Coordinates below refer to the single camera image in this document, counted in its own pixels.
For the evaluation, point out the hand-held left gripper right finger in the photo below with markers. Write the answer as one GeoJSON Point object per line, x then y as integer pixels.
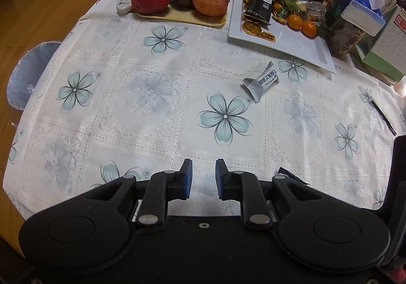
{"type": "Point", "coordinates": [219, 179]}

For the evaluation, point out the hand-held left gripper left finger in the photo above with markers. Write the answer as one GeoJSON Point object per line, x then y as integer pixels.
{"type": "Point", "coordinates": [187, 179]}

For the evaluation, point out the grey snack packet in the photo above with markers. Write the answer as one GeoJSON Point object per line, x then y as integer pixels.
{"type": "Point", "coordinates": [261, 82]}

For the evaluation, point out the black white snack packet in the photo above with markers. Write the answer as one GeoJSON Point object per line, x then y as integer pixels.
{"type": "Point", "coordinates": [291, 176]}

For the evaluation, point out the white floral tablecloth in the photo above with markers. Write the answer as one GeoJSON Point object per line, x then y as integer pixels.
{"type": "Point", "coordinates": [142, 112]}

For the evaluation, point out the black pen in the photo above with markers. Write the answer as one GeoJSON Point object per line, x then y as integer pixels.
{"type": "Point", "coordinates": [383, 117]}

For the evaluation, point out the white rectangular plate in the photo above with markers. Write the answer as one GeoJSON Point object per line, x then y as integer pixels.
{"type": "Point", "coordinates": [295, 46]}

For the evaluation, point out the gold chocolate coin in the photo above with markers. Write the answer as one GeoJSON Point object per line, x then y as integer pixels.
{"type": "Point", "coordinates": [251, 27]}

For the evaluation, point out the yellow fruit tray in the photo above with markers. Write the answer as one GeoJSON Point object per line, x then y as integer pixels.
{"type": "Point", "coordinates": [184, 17]}

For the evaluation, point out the white lidded jar dark contents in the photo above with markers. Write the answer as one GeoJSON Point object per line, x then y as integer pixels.
{"type": "Point", "coordinates": [352, 33]}

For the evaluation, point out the small tangerine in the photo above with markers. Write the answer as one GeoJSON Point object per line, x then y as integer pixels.
{"type": "Point", "coordinates": [309, 28]}
{"type": "Point", "coordinates": [295, 21]}
{"type": "Point", "coordinates": [277, 8]}

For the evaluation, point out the green leaf sprig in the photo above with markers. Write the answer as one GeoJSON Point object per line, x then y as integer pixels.
{"type": "Point", "coordinates": [290, 6]}

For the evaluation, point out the blue grey round cushion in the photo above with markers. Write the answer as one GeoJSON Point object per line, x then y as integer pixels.
{"type": "Point", "coordinates": [30, 74]}

